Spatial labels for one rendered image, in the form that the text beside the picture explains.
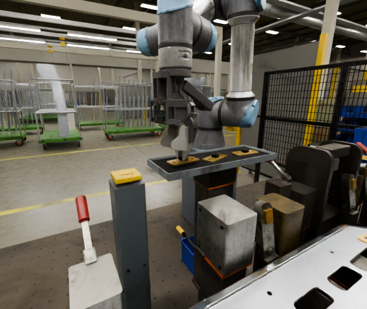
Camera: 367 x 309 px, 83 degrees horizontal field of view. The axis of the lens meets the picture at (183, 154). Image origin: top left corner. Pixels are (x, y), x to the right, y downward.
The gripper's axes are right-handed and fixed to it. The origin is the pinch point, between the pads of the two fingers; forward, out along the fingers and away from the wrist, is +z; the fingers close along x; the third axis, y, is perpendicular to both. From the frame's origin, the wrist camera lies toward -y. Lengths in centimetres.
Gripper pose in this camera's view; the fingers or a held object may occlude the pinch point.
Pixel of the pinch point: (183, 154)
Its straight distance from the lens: 53.9
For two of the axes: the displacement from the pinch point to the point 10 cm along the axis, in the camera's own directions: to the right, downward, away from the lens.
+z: 0.0, 9.6, 2.7
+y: -7.9, 1.7, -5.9
